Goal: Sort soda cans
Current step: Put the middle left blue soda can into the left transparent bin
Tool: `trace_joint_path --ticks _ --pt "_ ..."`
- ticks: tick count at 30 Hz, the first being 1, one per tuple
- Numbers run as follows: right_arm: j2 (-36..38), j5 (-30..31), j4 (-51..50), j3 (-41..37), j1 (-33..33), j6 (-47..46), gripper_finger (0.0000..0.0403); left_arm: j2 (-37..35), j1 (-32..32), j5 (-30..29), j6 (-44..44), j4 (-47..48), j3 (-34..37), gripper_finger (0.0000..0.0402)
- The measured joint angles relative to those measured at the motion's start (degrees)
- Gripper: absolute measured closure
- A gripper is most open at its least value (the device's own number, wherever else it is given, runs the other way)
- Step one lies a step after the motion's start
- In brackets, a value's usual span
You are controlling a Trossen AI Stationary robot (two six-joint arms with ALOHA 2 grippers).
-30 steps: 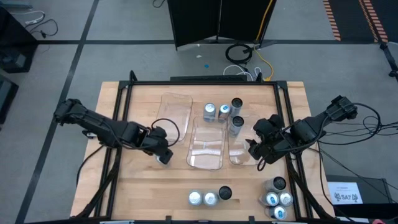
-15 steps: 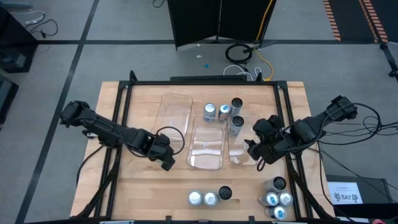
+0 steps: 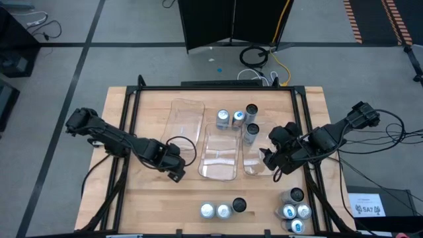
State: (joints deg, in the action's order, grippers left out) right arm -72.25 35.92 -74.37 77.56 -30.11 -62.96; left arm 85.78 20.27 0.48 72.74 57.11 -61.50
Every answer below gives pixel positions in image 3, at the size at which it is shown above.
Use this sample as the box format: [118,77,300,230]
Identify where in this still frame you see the black cable bundle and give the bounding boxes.
[336,122,423,156]

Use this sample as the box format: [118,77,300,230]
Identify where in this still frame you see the black box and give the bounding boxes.
[345,185,423,238]

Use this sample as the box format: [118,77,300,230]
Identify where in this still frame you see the white SA7 label sheet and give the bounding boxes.
[348,193,387,218]

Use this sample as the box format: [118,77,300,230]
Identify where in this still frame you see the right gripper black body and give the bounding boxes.
[282,137,315,168]

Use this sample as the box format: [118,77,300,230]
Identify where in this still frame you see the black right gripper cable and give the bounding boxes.
[272,164,285,183]

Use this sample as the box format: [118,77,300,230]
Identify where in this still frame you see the white floor cable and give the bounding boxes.
[237,68,279,87]

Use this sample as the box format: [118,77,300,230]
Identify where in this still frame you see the tall white black-lidded can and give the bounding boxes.
[280,187,305,205]
[231,197,248,214]
[243,122,261,147]
[243,103,259,126]

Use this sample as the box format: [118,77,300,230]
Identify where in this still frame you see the black mat orange stripes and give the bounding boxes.
[342,0,423,46]

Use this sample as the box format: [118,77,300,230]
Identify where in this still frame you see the black stand leg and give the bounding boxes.
[402,44,423,83]

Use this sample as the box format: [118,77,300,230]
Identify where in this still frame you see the slim blue Red Bull can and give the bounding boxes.
[295,202,313,220]
[274,203,298,221]
[282,218,307,235]
[231,110,246,132]

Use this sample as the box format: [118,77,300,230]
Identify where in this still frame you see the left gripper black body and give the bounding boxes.
[145,138,186,173]

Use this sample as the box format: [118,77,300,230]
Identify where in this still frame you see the black folding divider panel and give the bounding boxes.
[177,0,295,54]

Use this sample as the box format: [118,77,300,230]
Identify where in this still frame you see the clear plastic bin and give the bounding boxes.
[160,97,206,157]
[241,120,282,177]
[197,122,242,182]

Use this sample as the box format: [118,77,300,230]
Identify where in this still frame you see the blue flat object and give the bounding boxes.
[0,0,35,10]

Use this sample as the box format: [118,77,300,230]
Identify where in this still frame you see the black cabinet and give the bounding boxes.
[0,5,41,79]

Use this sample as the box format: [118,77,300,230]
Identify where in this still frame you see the black cable with plug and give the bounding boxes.
[25,19,63,42]

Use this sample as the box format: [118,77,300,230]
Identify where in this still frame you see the black case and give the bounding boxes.
[0,79,20,133]

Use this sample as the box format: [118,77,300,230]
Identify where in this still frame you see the white cable with plug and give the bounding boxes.
[9,11,49,28]

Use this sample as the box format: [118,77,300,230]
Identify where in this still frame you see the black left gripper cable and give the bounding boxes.
[164,136,198,167]

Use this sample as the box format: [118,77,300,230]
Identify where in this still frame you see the coiled black cable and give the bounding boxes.
[239,45,269,69]

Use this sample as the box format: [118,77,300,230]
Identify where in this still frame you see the yellow cable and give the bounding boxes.
[268,0,292,87]

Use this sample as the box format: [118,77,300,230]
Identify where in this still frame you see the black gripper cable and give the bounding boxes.
[164,136,198,167]
[272,164,285,183]

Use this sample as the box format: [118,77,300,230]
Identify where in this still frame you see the black metal table frame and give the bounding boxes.
[74,74,360,238]

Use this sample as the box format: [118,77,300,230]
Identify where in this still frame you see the black flat bar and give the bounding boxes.
[180,79,264,88]

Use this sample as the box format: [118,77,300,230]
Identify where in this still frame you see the blue white Spindrift can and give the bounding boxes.
[215,203,233,220]
[215,108,231,130]
[199,202,217,220]

